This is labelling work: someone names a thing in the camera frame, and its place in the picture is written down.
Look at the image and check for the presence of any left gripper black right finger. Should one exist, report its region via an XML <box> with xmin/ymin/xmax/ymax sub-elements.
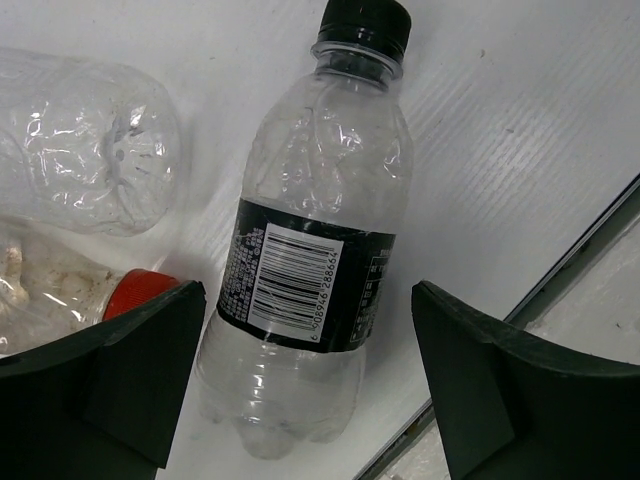
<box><xmin>411</xmin><ymin>281</ymin><xmax>639</xmax><ymax>479</ymax></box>

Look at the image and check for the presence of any large clear unlabelled bottle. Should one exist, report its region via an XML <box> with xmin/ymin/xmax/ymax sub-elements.
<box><xmin>1</xmin><ymin>48</ymin><xmax>183</xmax><ymax>236</ymax></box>

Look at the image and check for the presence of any red-capped red-label bottle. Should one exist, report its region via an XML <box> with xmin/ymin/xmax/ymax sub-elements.
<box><xmin>1</xmin><ymin>222</ymin><xmax>180</xmax><ymax>358</ymax></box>

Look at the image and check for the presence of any black-capped black-label clear bottle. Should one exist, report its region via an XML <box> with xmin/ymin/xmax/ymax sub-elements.
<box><xmin>196</xmin><ymin>1</ymin><xmax>413</xmax><ymax>460</ymax></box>

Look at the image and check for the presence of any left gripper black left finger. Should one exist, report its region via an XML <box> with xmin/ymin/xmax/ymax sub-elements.
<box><xmin>1</xmin><ymin>281</ymin><xmax>206</xmax><ymax>480</ymax></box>

